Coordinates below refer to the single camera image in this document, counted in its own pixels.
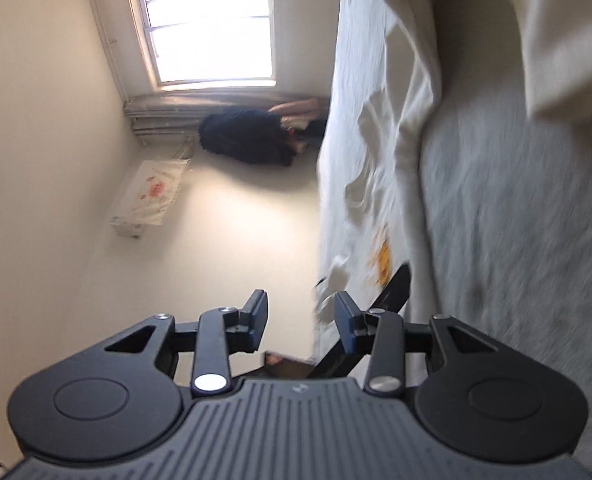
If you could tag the covered wall air conditioner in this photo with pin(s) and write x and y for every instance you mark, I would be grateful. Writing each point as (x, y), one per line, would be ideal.
(148, 197)

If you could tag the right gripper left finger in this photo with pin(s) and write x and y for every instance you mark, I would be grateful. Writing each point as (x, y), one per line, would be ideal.
(222, 332)

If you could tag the hanging dark clothes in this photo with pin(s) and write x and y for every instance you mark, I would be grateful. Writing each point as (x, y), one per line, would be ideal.
(266, 137)

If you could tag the grey bed sheet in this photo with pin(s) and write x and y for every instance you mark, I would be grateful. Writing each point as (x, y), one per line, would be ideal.
(501, 236)

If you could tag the grey window curtain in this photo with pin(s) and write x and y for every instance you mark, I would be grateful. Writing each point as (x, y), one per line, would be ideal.
(180, 113)

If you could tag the cream Pooh t-shirt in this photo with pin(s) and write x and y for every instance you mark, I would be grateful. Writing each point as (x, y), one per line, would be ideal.
(556, 54)

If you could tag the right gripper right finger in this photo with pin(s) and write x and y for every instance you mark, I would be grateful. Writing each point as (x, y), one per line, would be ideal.
(386, 373)

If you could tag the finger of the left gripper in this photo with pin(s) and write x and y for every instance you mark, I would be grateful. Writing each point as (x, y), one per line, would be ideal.
(357, 331)

